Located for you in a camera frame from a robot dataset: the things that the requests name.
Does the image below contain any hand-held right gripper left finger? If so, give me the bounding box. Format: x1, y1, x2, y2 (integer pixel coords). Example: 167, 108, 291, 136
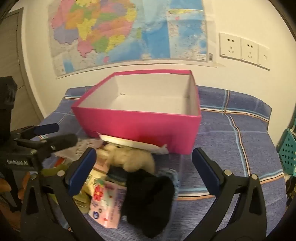
20, 147, 104, 241

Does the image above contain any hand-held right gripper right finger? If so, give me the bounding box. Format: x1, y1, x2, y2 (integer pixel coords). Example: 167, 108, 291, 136
183, 147, 269, 241

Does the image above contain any pink floral tissue pack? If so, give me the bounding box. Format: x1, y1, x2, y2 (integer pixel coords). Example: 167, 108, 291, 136
89, 181, 127, 229

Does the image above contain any black scrunchie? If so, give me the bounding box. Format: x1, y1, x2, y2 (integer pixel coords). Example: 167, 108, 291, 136
120, 171, 175, 239

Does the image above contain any teal perforated basket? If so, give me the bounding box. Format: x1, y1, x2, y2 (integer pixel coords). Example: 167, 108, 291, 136
277, 126, 296, 183

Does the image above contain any pink cardboard box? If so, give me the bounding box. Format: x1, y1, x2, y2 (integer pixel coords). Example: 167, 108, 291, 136
71, 70, 202, 155

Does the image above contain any cream plush toy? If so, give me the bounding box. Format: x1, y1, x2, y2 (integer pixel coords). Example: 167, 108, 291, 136
102, 144, 156, 173

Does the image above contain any blue checked scrunchie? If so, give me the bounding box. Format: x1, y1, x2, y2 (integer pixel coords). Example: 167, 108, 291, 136
157, 169, 181, 200

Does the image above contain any white packet with red label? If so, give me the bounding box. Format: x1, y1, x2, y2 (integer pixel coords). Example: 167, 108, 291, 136
54, 139, 102, 167

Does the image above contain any clear plastic packet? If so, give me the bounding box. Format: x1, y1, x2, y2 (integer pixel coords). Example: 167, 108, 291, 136
97, 132, 169, 155

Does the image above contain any colourful wall map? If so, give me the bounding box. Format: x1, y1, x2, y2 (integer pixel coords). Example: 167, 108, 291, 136
47, 0, 218, 78

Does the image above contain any small pink packet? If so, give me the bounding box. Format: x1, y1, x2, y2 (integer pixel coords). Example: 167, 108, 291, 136
96, 149, 111, 172

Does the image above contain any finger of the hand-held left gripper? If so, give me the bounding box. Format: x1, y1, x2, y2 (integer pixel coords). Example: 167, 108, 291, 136
14, 133, 78, 163
9, 123, 60, 142

